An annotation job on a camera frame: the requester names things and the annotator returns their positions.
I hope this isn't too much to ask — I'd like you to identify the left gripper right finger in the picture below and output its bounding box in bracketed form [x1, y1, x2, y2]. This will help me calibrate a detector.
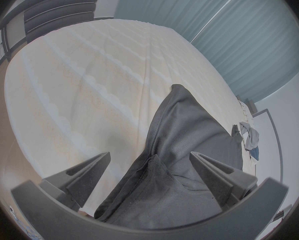
[189, 151, 259, 211]

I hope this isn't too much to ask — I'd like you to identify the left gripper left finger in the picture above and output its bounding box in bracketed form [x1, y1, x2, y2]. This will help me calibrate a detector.
[40, 151, 112, 209]

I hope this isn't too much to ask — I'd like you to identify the black T-shirt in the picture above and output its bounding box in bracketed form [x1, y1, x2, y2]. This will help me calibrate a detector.
[94, 84, 244, 231]

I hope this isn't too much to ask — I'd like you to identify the pile of clothes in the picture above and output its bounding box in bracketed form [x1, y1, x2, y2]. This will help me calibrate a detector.
[239, 121, 260, 166]

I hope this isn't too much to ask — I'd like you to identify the bed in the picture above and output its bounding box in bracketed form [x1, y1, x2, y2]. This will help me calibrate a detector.
[3, 19, 283, 231]

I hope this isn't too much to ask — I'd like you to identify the white printed pillow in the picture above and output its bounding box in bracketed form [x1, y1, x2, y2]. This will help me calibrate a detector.
[239, 101, 254, 121]

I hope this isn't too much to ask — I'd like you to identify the grey bedside table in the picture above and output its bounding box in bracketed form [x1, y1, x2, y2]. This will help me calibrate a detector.
[236, 96, 256, 112]

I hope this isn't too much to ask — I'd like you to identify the blue-green curtain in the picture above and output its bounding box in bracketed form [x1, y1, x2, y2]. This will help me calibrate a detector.
[191, 0, 299, 105]
[114, 0, 250, 44]

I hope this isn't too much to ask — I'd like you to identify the black chest of drawers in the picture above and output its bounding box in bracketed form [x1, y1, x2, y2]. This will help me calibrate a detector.
[24, 0, 99, 44]

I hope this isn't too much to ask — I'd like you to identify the black narrow table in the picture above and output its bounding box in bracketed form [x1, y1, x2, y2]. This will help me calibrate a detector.
[0, 0, 65, 62]

